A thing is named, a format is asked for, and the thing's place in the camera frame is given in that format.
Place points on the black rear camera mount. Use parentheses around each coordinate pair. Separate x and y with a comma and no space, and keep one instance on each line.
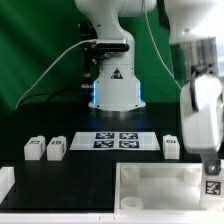
(95,51)

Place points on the white square tabletop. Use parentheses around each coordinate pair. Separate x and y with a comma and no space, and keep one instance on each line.
(149,187)

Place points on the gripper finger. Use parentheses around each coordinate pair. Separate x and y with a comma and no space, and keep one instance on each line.
(211,163)

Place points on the white left obstacle block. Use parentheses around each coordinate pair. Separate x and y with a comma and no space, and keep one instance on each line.
(7,180)

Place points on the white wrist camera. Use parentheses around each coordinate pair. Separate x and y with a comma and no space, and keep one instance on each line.
(200,87)

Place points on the white sheet with tags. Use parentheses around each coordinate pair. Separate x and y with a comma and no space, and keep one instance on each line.
(140,141)

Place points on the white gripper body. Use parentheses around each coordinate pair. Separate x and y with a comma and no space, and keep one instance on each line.
(203,131)

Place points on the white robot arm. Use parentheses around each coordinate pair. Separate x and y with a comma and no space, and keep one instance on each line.
(197,53)

